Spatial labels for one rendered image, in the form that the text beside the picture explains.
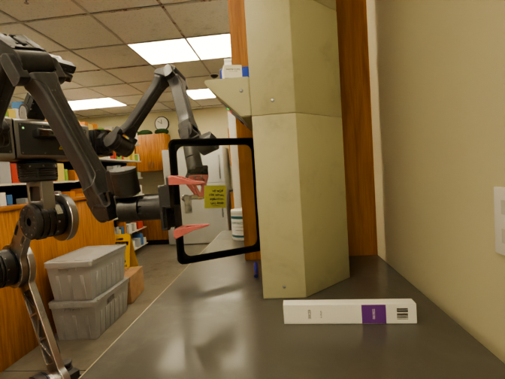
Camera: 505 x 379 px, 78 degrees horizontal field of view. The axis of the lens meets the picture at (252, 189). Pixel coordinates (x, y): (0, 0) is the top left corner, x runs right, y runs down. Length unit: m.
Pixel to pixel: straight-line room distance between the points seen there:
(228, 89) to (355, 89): 0.55
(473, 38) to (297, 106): 0.37
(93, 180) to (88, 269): 2.10
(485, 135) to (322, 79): 0.42
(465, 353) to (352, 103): 0.83
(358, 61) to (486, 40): 0.60
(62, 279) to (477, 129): 2.88
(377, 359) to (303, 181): 0.42
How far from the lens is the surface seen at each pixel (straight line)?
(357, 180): 1.20
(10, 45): 0.94
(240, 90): 0.83
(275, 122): 0.81
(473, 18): 0.77
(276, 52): 0.85
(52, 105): 0.87
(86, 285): 2.95
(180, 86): 1.39
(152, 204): 0.74
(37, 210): 1.47
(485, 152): 0.70
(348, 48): 1.27
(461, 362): 0.67
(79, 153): 0.84
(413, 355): 0.66
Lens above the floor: 1.27
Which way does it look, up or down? 3 degrees down
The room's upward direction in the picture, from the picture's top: 4 degrees counter-clockwise
